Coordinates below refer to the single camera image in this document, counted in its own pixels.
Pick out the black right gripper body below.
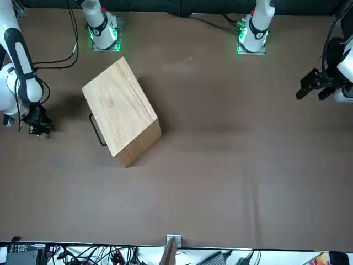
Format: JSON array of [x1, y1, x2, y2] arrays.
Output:
[[21, 106, 47, 126]]

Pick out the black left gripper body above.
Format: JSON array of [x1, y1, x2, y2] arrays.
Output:
[[317, 37, 347, 89]]

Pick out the wooden drawer box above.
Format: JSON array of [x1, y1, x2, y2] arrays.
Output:
[[81, 56, 162, 168]]

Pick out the black labelled power adapter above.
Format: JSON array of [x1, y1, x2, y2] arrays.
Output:
[[5, 242, 47, 265]]

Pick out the colourful book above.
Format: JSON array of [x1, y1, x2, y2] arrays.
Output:
[[311, 250, 331, 265]]

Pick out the black clamp object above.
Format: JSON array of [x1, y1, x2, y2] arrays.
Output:
[[329, 251, 350, 265]]

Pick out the large black power brick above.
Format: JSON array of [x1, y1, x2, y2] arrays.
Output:
[[199, 250, 233, 265]]

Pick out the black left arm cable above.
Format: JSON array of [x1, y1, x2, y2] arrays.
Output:
[[321, 0, 353, 83]]

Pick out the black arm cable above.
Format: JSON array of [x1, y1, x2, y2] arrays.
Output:
[[321, 0, 353, 83], [34, 0, 80, 70], [33, 0, 78, 66]]

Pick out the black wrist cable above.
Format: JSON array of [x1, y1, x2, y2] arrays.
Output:
[[15, 77, 51, 132]]

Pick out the black drawer handle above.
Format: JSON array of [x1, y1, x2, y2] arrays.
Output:
[[88, 112, 108, 146]]

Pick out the aluminium table edge rail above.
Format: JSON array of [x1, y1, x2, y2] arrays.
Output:
[[10, 0, 28, 18]]

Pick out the black base cable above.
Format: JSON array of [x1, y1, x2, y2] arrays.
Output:
[[190, 12, 243, 35]]

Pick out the silver camera post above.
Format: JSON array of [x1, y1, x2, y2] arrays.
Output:
[[161, 234, 183, 265]]

